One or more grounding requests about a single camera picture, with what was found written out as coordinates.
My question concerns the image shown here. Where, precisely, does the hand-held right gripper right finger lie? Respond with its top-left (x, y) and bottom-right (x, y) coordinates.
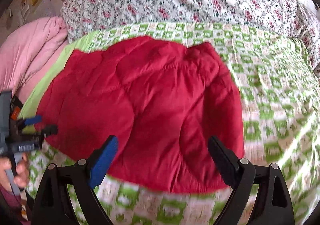
top-left (208, 136), bottom-right (295, 225)

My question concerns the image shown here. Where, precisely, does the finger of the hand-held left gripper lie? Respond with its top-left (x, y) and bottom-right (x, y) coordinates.
top-left (17, 115), bottom-right (42, 129)
top-left (34, 125), bottom-right (59, 139)

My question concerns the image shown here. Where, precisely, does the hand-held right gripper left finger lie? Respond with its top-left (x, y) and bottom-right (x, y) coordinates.
top-left (32, 135), bottom-right (119, 225)

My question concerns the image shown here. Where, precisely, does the red puffer jacket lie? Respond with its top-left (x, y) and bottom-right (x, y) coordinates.
top-left (35, 36), bottom-right (245, 194)

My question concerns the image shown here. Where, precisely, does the person's left forearm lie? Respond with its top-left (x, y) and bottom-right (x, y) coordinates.
top-left (0, 182), bottom-right (28, 225)

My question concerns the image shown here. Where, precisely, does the person's left hand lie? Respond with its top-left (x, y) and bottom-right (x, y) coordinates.
top-left (0, 153), bottom-right (30, 194)

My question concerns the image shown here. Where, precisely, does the pink comforter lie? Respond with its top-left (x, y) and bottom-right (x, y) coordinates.
top-left (0, 16), bottom-right (70, 107)

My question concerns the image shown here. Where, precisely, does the green checked blanket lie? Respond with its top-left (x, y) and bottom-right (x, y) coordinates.
top-left (18, 22), bottom-right (317, 225)

